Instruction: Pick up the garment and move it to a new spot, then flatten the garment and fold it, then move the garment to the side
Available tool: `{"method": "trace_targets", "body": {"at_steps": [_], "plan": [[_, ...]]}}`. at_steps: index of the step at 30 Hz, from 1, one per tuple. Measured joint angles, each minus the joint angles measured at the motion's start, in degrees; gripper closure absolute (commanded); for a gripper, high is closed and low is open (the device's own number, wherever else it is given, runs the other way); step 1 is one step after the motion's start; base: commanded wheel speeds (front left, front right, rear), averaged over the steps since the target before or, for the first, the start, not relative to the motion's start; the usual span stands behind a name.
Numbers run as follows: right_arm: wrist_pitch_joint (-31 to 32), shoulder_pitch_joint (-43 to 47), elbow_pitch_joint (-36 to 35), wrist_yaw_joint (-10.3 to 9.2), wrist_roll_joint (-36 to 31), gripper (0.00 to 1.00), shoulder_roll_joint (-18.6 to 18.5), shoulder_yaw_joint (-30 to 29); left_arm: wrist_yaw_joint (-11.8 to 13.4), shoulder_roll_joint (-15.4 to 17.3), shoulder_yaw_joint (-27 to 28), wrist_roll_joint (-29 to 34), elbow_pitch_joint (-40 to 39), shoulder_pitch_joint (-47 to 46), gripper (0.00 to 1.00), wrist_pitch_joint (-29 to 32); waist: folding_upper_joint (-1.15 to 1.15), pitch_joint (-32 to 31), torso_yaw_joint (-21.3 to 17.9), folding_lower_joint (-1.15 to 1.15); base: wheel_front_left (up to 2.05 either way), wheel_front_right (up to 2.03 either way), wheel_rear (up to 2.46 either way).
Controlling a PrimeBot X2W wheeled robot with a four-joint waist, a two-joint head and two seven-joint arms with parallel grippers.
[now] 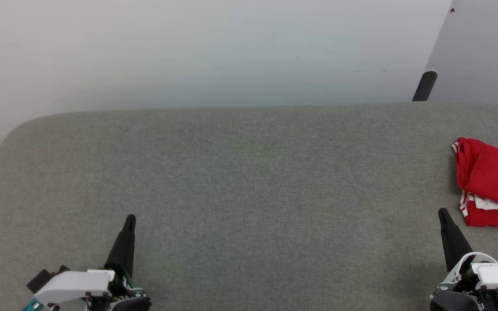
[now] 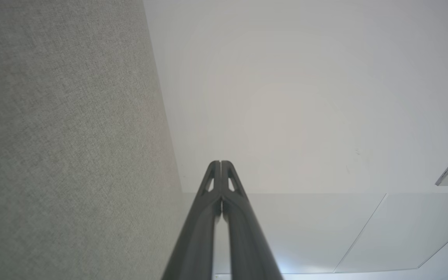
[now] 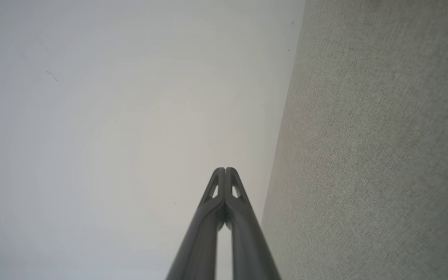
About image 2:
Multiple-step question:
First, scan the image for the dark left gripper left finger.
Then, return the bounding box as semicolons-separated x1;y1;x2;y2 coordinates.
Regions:
161;160;222;280

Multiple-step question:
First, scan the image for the grey fabric sofa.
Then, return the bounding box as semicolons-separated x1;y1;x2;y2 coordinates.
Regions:
0;0;188;280

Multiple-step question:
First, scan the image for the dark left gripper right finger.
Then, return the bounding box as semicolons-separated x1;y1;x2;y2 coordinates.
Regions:
221;160;284;280

